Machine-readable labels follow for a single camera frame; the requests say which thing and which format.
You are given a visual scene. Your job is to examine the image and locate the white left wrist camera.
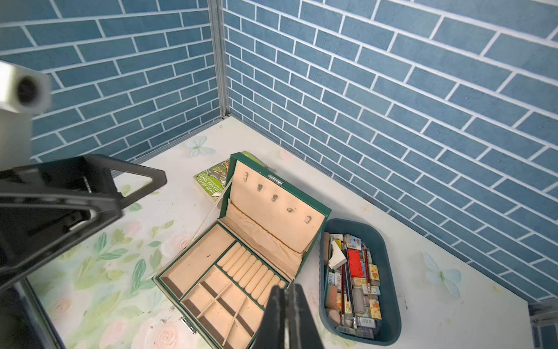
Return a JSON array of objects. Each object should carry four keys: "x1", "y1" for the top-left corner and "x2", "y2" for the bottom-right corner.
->
[{"x1": 1, "y1": 61, "x2": 52, "y2": 170}]

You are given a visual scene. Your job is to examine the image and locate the teal plastic tray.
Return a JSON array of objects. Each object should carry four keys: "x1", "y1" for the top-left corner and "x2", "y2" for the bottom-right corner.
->
[{"x1": 320, "y1": 219, "x2": 402, "y2": 346}]

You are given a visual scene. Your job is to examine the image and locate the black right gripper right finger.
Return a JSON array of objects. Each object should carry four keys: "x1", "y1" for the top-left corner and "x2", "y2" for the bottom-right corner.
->
[{"x1": 286, "y1": 284, "x2": 323, "y2": 349}]

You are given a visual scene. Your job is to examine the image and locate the floral table mat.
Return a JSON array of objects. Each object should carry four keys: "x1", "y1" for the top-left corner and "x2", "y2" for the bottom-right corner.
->
[{"x1": 30, "y1": 119, "x2": 533, "y2": 348}]

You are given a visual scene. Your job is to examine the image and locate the green jewelry box beige lining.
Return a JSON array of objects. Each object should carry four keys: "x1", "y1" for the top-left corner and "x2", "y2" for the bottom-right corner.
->
[{"x1": 153, "y1": 153, "x2": 331, "y2": 348}]

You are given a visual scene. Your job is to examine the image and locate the aluminium left corner post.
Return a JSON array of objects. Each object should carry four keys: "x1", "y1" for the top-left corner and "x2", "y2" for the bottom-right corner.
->
[{"x1": 208, "y1": 0, "x2": 230, "y2": 119}]

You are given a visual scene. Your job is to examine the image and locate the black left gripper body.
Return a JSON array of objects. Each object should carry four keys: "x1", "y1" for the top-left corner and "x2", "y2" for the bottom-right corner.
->
[{"x1": 1, "y1": 154, "x2": 167, "y2": 288}]

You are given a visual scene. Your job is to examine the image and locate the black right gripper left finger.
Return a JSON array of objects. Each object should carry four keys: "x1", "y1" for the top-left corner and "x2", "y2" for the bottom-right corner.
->
[{"x1": 252, "y1": 286, "x2": 287, "y2": 349}]

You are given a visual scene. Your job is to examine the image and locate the green treehouse paperback book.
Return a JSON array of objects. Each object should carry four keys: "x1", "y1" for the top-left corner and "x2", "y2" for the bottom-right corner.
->
[{"x1": 192, "y1": 150, "x2": 267, "y2": 205}]

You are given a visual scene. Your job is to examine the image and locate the red box in tray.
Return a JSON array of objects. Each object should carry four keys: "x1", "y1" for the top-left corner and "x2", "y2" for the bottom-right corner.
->
[{"x1": 347, "y1": 249, "x2": 364, "y2": 278}]

